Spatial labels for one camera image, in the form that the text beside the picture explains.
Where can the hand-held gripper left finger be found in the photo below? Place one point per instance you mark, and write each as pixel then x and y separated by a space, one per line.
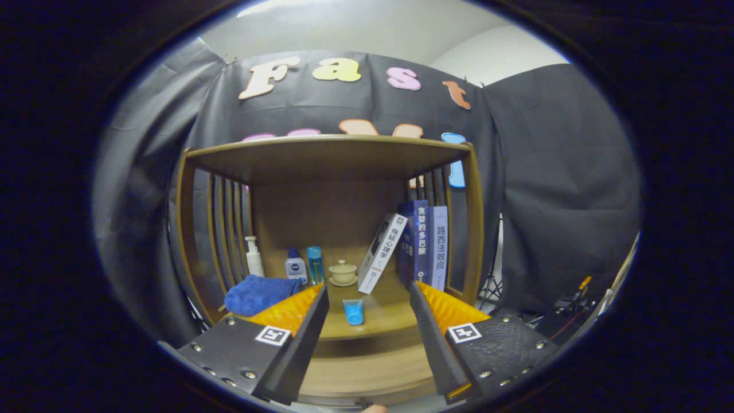
pixel 304 350

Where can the blue rolled towel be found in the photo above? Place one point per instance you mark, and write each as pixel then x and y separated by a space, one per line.
pixel 258 292

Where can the white bottle with blue cap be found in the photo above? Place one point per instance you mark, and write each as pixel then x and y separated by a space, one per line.
pixel 296 268

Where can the white pump bottle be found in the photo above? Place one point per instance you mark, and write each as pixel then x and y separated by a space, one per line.
pixel 255 264

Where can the clear blue bottle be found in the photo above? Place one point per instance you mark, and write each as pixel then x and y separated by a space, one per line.
pixel 315 267

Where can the beige lidded teacup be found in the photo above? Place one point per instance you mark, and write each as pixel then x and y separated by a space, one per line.
pixel 343 272

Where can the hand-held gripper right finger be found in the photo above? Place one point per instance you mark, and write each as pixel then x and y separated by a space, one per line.
pixel 436 350

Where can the wooden cabinet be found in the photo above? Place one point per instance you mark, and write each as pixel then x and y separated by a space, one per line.
pixel 321 160

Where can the wooden drawer with black knob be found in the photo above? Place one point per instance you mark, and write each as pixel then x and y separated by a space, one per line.
pixel 367 367

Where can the light purple book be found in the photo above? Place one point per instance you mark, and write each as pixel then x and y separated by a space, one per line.
pixel 439 246

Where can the dark blue book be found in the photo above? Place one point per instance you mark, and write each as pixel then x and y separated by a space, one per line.
pixel 420 241

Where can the black tripod stand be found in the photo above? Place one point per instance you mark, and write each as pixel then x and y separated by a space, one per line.
pixel 491 287

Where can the white book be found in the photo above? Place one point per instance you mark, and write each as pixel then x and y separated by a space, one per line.
pixel 383 252

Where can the wooden countertop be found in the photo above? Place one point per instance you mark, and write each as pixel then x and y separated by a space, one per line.
pixel 384 310

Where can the blue and white cosmetic tube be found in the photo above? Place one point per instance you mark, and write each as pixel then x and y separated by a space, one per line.
pixel 353 312

